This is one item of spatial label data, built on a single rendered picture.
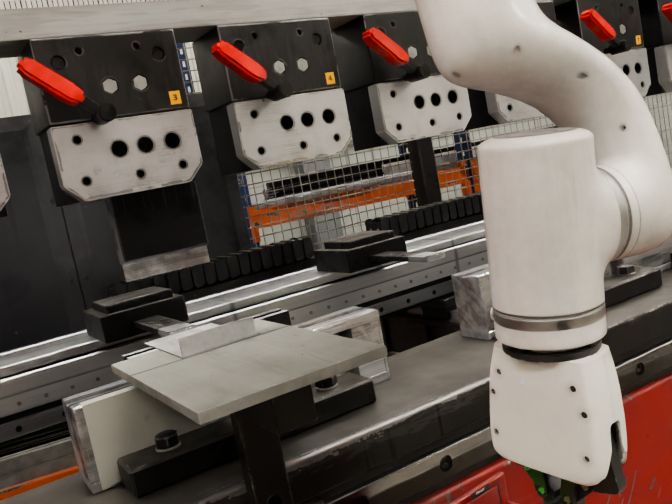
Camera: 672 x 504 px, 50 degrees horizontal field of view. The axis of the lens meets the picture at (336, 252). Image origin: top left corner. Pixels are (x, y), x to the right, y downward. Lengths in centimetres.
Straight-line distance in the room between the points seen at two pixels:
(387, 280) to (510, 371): 70
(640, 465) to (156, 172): 78
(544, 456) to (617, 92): 29
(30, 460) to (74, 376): 155
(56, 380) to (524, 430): 67
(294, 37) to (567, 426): 55
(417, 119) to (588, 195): 46
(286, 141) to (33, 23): 29
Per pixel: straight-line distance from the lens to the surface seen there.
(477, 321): 108
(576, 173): 54
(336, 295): 122
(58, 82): 75
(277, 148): 86
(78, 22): 82
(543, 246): 53
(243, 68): 82
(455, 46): 57
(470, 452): 92
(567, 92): 61
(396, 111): 96
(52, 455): 262
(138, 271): 84
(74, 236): 134
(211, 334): 77
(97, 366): 108
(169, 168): 81
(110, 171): 79
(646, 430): 116
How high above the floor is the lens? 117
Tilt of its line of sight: 7 degrees down
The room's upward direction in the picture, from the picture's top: 11 degrees counter-clockwise
